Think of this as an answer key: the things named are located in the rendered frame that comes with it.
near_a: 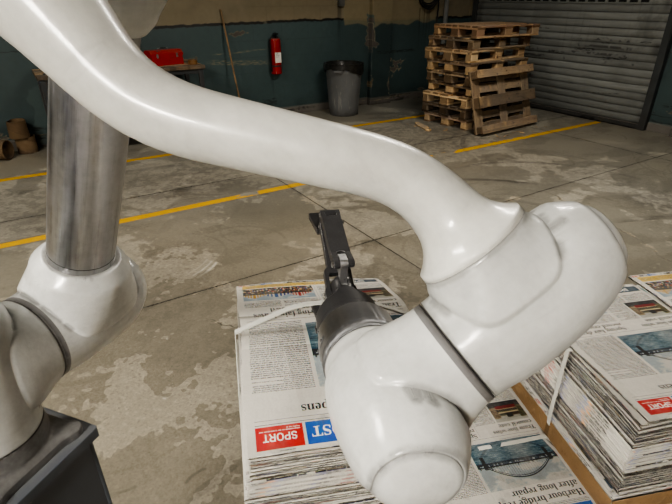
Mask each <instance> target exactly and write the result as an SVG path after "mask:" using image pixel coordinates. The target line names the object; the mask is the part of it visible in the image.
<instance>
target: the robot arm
mask: <svg viewBox="0 0 672 504"><path fill-rule="evenodd" d="M167 1H168V0H0V36H1V37H2V38H3V39H4V40H6V41H7V42H8V43H10V44H11V45H12V46H13V47H15V48H16V49H17V50H18V51H19V52H21V53H22V54H23V55H24V56H25V57H26V58H28V59H29V60H30V61H31V62H32V63H33V64H35V65H36V66H37V67H38V68H39V69H40V70H42V71H43V72H44V73H45V74H46V75H47V76H48V116H47V190H46V242H44V243H43V244H41V245H40V246H39V247H38V248H36V249H35V250H34V252H33V253H32V254H31V256H30V258H29V261H28V265H27V268H26V270H25V272H24V274H23V276H22V278H21V280H20V282H19V284H18V286H17V293H15V294H14V295H12V296H10V297H9V298H7V299H5V300H3V301H2V302H0V504H5V503H6V502H7V501H8V500H9V499H10V498H11V497H12V496H13V495H14V494H15V493H16V492H17V491H18V490H19V489H20V488H21V487H22V486H23V485H24V484H25V483H26V482H27V481H29V480H30V479H31V478H32V477H33V476H34V475H35V474H36V473H37V472H38V471H39V470H40V469H41V468H42V467H43V466H45V465H46V464H47V463H48V462H49V461H50V460H51V459H52V458H53V457H54V456H55V455H56V454H57V453H58V452H59V451H61V450H62V449H63V448H64V447H65V446H66V445H68V444H69V443H71V442H72V441H74V440H76V439H77V438H79V437H80V436H81V435H82V433H83V427H82V424H81V423H80V422H79V421H76V420H66V419H61V418H58V417H56V416H53V415H50V414H48V413H46V412H45V410H44V408H43V406H42V403H43V402H44V401H45V399H46V398H47V396H48V395H49V394H50V392H51V391H52V389H53V388H54V387H55V385H56V384H57V383H58V381H59V380H60V379H61V377H62V376H64V375H65V374H67V373H68V372H70V371H71V370H73V369H75V368H76V367H78V366H80V365H81V364H83V363H84V362H86V361H87V360H89V359H90V358H92V357H93V356H94V355H96V354H97V353H98V352H100V351H101V350H102V349H104V348H105V347H106V346H108V345H109V344H110V343H111V342H113V341H114V340H115V339H116V338H117V337H118V336H120V335H121V334H122V333H123V332H124V331H125V330H126V329H128V328H129V327H130V326H131V325H132V323H133V322H134V321H135V320H136V318H137V317H138V315H139V313H140V312H141V310H142V308H143V305H144V302H145V299H146V295H147V284H146V280H145V277H144V274H143V272H142V270H141V269H140V267H139V266H138V265H137V264H136V262H135V261H133V260H132V259H131V258H130V257H128V256H127V255H126V253H125V252H124V251H123V250H122V249H121V248H120V247H119V246H118V245H117V236H118V228H119V220H120V211H121V203H122V195H123V187H124V178H125V170H126V162H127V153H128V145H129V137H130V138H133V139H135V140H137V141H139V142H141V143H143V144H145V145H147V146H150V147H152V148H155V149H157V150H160V151H163V152H166V153H169V154H172V155H175V156H178V157H182V158H186V159H189V160H193V161H198V162H202V163H206V164H211V165H216V166H220V167H225V168H230V169H235V170H240V171H244V172H249V173H254V174H259V175H263V176H268V177H273V178H278V179H282V180H287V181H292V182H297V183H301V184H306V185H311V186H316V187H321V188H325V189H330V190H335V191H339V192H344V193H349V194H353V195H357V196H361V197H365V198H368V199H371V200H374V201H376V202H379V203H381V204H383V205H385V206H387V207H389V208H391V209H392V210H394V211H395V212H397V213H398V214H399V215H401V216H402V217H403V218H404V219H405V220H406V221H407V222H408V223H409V224H410V226H411V227H412V228H413V230H414V231H415V233H416V234H417V236H418V238H419V240H420V242H421V246H422V249H423V265H422V269H421V273H420V276H421V278H422V279H423V280H424V282H425V283H426V285H427V291H428V293H429V296H428V297H427V298H426V299H425V300H424V301H422V302H421V303H420V304H421V305H422V306H421V305H420V304H419V305H417V306H416V307H415V308H413V309H412V310H410V311H409V312H407V313H406V314H404V315H403V316H401V317H399V318H397V319H395V320H392V318H391V316H390V315H389V313H388V312H387V311H386V310H385V309H383V308H382V307H380V306H378V305H377V304H375V302H374V301H373V299H372V298H371V297H370V296H369V295H367V294H366V293H364V292H362V291H360V290H358V289H357V288H356V286H355V285H354V283H353V277H352V272H351V268H352V267H354V266H355V260H354V258H353V256H352V254H351V251H350V248H349V244H348V241H347V237H346V233H345V230H344V226H343V224H344V221H343V220H342V219H341V215H340V211H339V209H333V210H320V212H319V213H309V220H310V222H311V223H312V225H313V227H314V229H315V231H316V233H317V235H320V236H321V242H322V248H323V254H324V260H325V266H326V269H325V270H324V273H323V277H324V284H325V292H324V296H325V299H324V300H325V301H324V302H323V303H322V304H321V305H313V306H311V308H312V311H313V313H314V316H315V318H316V325H315V332H316V334H318V350H317V352H319V356H320V361H321V363H322V368H323V373H324V376H325V378H326V380H325V397H326V404H327V409H328V413H329V417H330V421H331V424H332V427H333V430H334V433H335V435H336V438H337V440H338V443H339V445H340V448H341V450H342V452H343V454H344V456H345V458H346V460H347V462H348V464H349V466H350V468H351V470H352V472H353V473H354V475H355V477H356V478H357V480H358V481H359V483H360V484H361V485H362V486H363V487H364V488H365V489H366V490H368V491H369V492H370V493H372V494H373V495H374V496H375V497H376V498H377V499H378V500H379V501H380V502H382V503H383V504H446V503H448V502H449V501H451V500H452V499H453V498H454V497H455V496H456V495H457V494H458V493H459V492H460V491H461V490H462V488H463V487H464V485H465V483H466V481H467V478H468V473H469V468H470V461H471V433H470V430H469V428H470V427H471V425H472V423H473V422H474V420H475V419H476V418H477V416H478V415H479V413H480V412H481V411H482V410H483V409H484V407H485V406H486V405H487V404H488V403H489V402H491V401H492V400H493V399H494V398H495V396H496V397H497V396H498V395H500V394H501V393H503V392H504V391H506V390H507V389H509V388H510V387H512V386H514V385H516V384H517V383H520V382H522V381H524V380H526V379H528V378H529V377H531V376H532V375H534V374H535V373H537V372H538V371H539V370H541V369H542V368H544V367H545V366H546V365H548V364H549V363H550V362H552V361H553V360H554V359H556V358H557V357H558V356H559V355H561V354H562V353H563V352H564V351H565V350H566V349H568V348H569V347H570V346H571V345H572V344H573V343H575V342H576V341H577V340H578V339H579V338H580V337H581V336H582V335H583V334H585V333H586V332H587V331H588V330H589V329H590V328H591V327H592V326H593V325H594V324H595V323H596V322H597V321H598V320H599V319H600V317H601V316H602V315H603V314H604V313H605V312H606V311H607V309H608V308H609V307H610V305H611V304H612V303H613V302H614V300H615V299H616V297H617V295H618V294H619V292H620V290H621V289H622V286H623V284H624V282H625V280H626V277H627V273H628V271H627V262H628V252H627V248H626V246H625V243H624V240H623V238H622V236H621V234H620V233H619V231H618V230H617V228H616V227H615V226H614V224H613V223H612V222H611V221H610V220H609V219H608V218H607V217H606V216H605V215H604V214H602V213H601V212H599V211H598V210H596V209H595V208H593V207H591V206H586V205H583V204H581V203H578V202H574V201H561V202H550V203H544V204H541V205H539V206H538V207H536V208H534V209H533V210H531V211H530V212H526V211H524V210H523V208H522V207H521V206H520V205H519V204H518V203H515V202H514V203H504V202H496V201H493V200H490V199H488V198H486V197H484V196H482V195H481V194H480V193H478V192H477V191H476V190H475V189H473V188H472V187H471V186H470V185H469V184H468V183H466V182H465V181H464V180H463V179H462V178H461V177H459V176H458V175H457V174H456V173H454V172H453V171H452V170H450V169H449V168H448V167H447V166H445V165H444V164H443V163H441V162H440V161H438V160H436V159H435V158H433V157H432V156H430V155H428V154H427V153H425V152H423V151H421V150H419V149H417V148H415V147H413V146H411V145H408V144H406V143H404V142H401V141H398V140H396V139H393V138H390V137H387V136H384V135H381V134H377V133H374V132H370V131H367V130H363V129H359V128H355V127H352V126H348V125H344V124H340V123H336V122H332V121H329V120H325V119H321V118H317V117H313V116H309V115H305V114H301V113H298V112H294V111H290V110H286V109H282V108H278V107H274V106H270V105H267V104H263V103H259V102H255V101H251V100H247V99H243V98H240V97H236V96H232V95H228V94H224V93H221V92H217V91H213V90H210V89H207V88H203V87H200V86H198V85H195V84H192V83H189V82H187V81H184V80H182V79H180V78H178V77H176V76H174V75H172V74H170V73H168V72H167V71H165V70H163V69H162V68H160V67H159V66H158V65H156V64H155V63H154V62H152V61H151V60H150V59H149V58H148V57H147V56H146V55H145V54H144V53H143V52H142V51H141V50H140V45H141V38H142V37H144V36H146V35H147V34H148V33H149V32H150V31H151V30H152V29H153V28H154V27H155V25H156V24H157V22H158V19H159V16H160V14H161V12H162V10H163V8H164V6H165V4H166V2H167ZM333 276H337V277H335V278H334V279H333V280H332V281H331V282H330V279H329V277H333ZM493 394H494V395H495V396H494V395H493Z"/></svg>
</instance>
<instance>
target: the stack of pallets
mask: <svg viewBox="0 0 672 504"><path fill-rule="evenodd" d="M520 27H527V31H526V33H522V34H519V28H520ZM539 27H540V24H539V23H529V24H527V23H519V22H500V21H488V22H462V23H436V24H434V33H433V35H429V37H428V39H429V45H428V46H429V47H425V57H424V58H427V61H428V64H427V67H426V69H427V78H426V79H427V80H428V83H429V86H428V90H423V101H422V104H423V105H422V111H424V114H425V116H424V121H428V122H429V121H434V120H439V119H441V123H440V125H444V126H452V125H456V124H461V126H460V130H464V131H467V130H472V129H474V126H473V125H472V123H473V118H472V113H473V110H472V107H471V99H472V95H470V90H471V84H469V78H468V72H473V71H476V70H483V69H491V68H499V67H508V64H507V61H516V65H524V64H527V61H528V57H524V50H525V47H526V46H530V44H529V43H530V38H531V35H538V34H539V33H538V32H539ZM446 28H451V32H449V33H446ZM499 28H501V29H500V32H499ZM511 38H519V40H518V44H517V45H507V44H510V39H511ZM441 40H447V41H446V43H444V44H440V42H441ZM489 40H494V43H490V41H489ZM508 49H513V53H512V55H511V56H510V55H508V56H507V55H504V50H508ZM437 52H444V53H443V54H442V55H437ZM483 52H490V53H483ZM438 63H443V64H445V65H443V66H438ZM489 63H491V64H489ZM516 65H515V66H516ZM439 74H443V75H444V76H439ZM439 85H445V86H440V87H439ZM434 96H438V97H434ZM433 106H436V107H433ZM435 116H436V117H435Z"/></svg>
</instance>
